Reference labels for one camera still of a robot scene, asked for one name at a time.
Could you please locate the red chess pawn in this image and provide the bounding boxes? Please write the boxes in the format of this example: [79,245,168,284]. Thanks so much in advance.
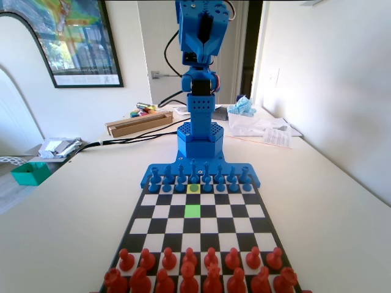
[224,247,241,271]
[203,247,219,269]
[182,247,198,269]
[118,248,135,272]
[246,246,262,270]
[139,248,156,271]
[161,247,177,271]
[266,247,283,271]

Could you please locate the red chess queen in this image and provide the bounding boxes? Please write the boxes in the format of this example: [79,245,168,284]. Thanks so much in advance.
[179,261,199,293]

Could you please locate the red chess king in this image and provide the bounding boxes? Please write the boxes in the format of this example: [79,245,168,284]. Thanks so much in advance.
[202,262,223,293]

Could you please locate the red chess bishop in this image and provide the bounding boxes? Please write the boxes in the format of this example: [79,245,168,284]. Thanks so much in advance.
[155,268,176,293]
[225,267,247,293]

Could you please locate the red chess knight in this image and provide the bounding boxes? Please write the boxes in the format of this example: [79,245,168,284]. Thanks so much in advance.
[250,266,272,293]
[128,267,152,293]

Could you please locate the red chess rook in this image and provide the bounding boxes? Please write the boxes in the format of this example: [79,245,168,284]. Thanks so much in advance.
[272,267,298,293]
[103,267,128,293]

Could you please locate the white door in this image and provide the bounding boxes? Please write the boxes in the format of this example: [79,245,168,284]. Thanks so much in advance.
[137,0,245,106]

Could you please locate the blue white mask pile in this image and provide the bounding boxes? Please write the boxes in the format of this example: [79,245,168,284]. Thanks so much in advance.
[227,95,258,117]

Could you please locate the dark grey pad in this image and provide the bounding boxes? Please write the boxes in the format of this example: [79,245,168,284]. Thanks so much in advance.
[213,106,230,121]

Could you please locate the colourful marker set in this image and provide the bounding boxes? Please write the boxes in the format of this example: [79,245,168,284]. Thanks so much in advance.
[130,109,158,118]

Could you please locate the papers and plastic bag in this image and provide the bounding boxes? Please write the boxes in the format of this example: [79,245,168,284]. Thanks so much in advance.
[228,114,303,144]

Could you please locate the long cardboard box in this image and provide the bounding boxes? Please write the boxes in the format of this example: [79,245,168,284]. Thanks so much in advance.
[104,111,174,138]

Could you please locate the black framed poster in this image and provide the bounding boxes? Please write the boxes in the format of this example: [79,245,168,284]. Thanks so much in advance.
[0,0,125,89]

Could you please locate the printed paper sheet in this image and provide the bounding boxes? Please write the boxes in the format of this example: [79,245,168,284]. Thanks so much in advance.
[261,127,294,150]

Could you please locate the grey paper scraps pile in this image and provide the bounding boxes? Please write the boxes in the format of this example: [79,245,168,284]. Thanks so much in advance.
[38,137,83,159]

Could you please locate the white arched panel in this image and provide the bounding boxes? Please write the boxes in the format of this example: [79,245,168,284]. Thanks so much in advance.
[0,11,57,159]

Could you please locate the black white chessboard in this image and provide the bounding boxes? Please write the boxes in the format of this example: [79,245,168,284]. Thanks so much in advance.
[99,179,304,293]

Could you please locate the green plastic box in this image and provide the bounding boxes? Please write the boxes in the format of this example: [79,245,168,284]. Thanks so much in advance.
[10,161,52,186]

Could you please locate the red white black servo wire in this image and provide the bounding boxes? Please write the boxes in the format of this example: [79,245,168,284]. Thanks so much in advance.
[224,0,238,22]

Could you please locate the black table cable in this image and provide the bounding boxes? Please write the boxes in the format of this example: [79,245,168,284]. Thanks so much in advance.
[157,90,188,108]

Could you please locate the yellow handled screwdriver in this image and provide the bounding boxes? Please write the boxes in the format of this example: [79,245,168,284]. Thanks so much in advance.
[136,102,164,112]

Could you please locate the black cable bundle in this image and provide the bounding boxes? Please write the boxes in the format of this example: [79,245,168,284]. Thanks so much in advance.
[65,129,181,156]

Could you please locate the blue arm base plate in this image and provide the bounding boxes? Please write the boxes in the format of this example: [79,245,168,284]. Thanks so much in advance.
[140,152,262,189]

